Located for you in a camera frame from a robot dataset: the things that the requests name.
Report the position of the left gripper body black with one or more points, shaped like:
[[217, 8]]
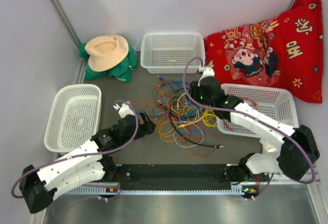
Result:
[[144, 129]]

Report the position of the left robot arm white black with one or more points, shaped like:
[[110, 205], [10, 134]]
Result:
[[89, 162]]

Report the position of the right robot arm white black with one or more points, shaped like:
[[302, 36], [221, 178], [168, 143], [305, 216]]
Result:
[[295, 148]]

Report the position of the black base bar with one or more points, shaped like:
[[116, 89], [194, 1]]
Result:
[[170, 177]]

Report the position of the green cloth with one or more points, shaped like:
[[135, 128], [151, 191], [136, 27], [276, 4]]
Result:
[[122, 72]]

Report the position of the white basket left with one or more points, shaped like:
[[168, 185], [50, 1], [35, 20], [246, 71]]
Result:
[[74, 117]]

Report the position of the white basket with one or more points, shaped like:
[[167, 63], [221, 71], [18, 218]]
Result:
[[275, 103], [168, 53], [74, 117]]

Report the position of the white basket back centre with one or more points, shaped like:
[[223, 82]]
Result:
[[168, 53]]

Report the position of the peach bucket hat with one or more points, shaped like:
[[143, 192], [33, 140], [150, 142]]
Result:
[[106, 52]]

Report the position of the white cloth right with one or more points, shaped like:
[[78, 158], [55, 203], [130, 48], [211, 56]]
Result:
[[268, 148]]

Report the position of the white basket right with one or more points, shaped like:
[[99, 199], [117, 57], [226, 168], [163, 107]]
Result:
[[275, 103]]

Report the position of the red printed pillow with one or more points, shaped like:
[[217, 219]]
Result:
[[281, 52]]

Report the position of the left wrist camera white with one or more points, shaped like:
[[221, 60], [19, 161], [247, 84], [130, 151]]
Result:
[[123, 110]]

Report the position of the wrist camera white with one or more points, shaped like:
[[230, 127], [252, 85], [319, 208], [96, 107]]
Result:
[[205, 72], [123, 110]]

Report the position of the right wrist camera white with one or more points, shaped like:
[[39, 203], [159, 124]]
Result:
[[205, 72]]

